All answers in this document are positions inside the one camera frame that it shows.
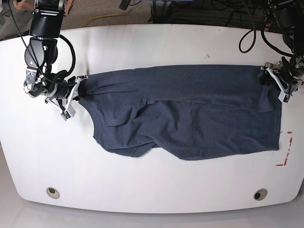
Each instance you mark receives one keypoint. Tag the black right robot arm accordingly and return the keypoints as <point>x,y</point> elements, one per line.
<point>42,52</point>

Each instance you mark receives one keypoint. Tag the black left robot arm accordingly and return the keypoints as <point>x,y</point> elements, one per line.
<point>290,19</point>

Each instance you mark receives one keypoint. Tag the red tape rectangle marking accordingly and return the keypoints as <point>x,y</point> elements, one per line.
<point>285,143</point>

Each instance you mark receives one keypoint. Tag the power strip with red light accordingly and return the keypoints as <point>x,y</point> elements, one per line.
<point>268,23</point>

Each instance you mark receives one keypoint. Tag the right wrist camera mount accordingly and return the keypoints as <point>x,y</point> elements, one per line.
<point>70,99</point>

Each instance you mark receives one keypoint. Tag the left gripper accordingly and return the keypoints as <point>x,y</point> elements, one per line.
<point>291,71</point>

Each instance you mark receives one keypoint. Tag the cardboard box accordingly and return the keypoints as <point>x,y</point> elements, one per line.
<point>30,5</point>

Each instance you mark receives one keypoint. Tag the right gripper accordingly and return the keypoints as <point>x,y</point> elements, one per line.
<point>51,85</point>

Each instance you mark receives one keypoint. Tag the left table grommet hole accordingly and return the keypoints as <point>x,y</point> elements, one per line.
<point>53,193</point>

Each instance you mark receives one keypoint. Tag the table grommet hole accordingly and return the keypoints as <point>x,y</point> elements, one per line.
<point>260,194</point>
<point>53,193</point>

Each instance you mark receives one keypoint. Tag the dark blue T-shirt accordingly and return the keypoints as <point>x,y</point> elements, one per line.
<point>195,112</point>

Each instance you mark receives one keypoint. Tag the right table grommet hole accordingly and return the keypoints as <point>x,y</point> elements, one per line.
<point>260,194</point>

